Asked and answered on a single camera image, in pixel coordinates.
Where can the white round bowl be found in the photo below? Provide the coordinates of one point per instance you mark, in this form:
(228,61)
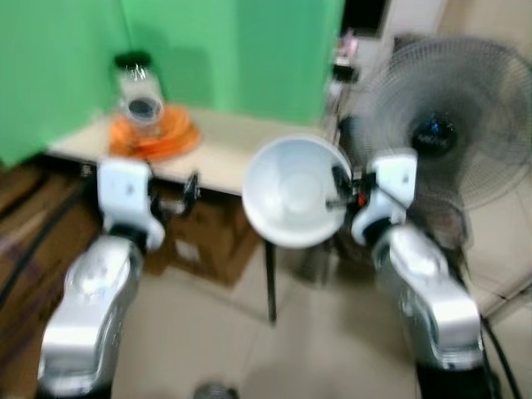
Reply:
(287,191)

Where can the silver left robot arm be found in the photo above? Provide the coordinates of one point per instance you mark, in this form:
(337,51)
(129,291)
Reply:
(91,307)

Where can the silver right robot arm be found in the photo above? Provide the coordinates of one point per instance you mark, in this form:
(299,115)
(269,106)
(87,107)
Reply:
(432,307)

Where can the brown cardboard box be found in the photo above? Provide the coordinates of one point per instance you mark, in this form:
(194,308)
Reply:
(212,237)

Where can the orange plate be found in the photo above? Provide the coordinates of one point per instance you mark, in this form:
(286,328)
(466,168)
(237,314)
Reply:
(170,137)

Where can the black metal table leg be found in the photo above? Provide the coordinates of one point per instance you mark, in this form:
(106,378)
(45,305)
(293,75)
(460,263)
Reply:
(270,283)

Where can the clear jar with black lid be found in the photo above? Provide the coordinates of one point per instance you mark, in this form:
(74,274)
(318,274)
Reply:
(140,87)

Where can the grey standing fan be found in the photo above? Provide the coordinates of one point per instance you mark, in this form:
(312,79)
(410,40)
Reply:
(465,125)

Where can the green backdrop cloth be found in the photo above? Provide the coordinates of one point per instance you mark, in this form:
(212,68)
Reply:
(233,50)

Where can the black monitor screen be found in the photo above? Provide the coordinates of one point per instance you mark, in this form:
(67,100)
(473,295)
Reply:
(364,15)

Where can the grey robot foot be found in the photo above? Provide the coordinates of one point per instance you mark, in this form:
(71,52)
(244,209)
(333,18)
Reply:
(214,391)

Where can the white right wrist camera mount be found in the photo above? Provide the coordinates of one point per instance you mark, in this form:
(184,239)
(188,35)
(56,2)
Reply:
(391,187)

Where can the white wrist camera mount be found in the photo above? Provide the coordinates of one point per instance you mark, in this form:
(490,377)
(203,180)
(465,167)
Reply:
(125,187)
(391,187)

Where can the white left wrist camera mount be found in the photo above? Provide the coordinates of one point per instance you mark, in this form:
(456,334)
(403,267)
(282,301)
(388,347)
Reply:
(125,187)

